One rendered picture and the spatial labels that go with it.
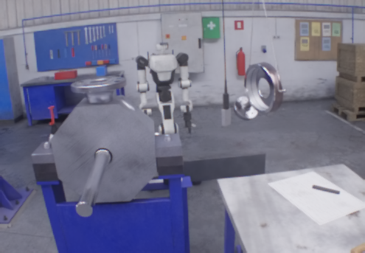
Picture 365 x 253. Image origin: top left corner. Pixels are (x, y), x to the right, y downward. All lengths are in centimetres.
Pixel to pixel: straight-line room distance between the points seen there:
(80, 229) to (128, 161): 49
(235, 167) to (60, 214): 105
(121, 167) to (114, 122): 22
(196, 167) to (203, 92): 493
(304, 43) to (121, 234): 622
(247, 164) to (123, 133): 87
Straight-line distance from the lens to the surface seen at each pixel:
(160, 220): 168
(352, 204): 154
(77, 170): 155
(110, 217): 168
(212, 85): 680
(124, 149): 148
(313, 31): 737
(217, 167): 197
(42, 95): 646
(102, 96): 145
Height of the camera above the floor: 163
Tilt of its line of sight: 15 degrees down
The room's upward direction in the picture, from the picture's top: 3 degrees counter-clockwise
